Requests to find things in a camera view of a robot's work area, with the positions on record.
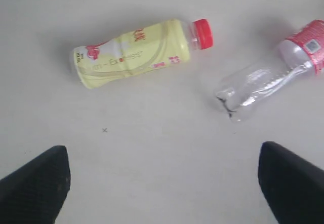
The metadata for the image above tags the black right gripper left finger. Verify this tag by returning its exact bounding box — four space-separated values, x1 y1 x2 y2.
1 145 71 223

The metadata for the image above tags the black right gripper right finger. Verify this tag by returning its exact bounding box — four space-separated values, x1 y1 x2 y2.
258 141 323 223

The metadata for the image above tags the clear bottle red label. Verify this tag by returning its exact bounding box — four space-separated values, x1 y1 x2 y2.
215 20 323 122

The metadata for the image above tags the yellow bottle red cap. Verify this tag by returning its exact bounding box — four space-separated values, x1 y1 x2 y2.
70 19 213 89

